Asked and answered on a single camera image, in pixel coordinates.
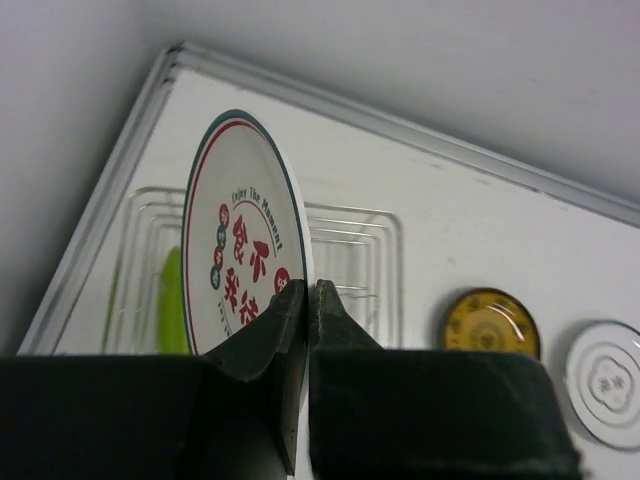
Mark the metal wire dish rack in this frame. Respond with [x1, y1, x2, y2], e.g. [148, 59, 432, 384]
[101, 186, 404, 353]

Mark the lime green plate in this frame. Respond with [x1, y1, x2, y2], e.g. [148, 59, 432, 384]
[156, 247, 189, 354]

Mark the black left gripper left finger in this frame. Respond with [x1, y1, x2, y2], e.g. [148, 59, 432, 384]
[1, 280, 306, 479]

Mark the large white plate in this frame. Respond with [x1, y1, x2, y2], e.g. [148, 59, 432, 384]
[180, 108, 315, 471]

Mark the plain white plate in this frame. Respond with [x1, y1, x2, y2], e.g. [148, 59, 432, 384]
[564, 320, 639, 451]

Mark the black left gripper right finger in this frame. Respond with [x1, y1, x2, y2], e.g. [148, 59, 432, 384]
[309, 280, 584, 479]

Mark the yellow plate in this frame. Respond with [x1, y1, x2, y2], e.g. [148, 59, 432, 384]
[437, 287, 542, 360]

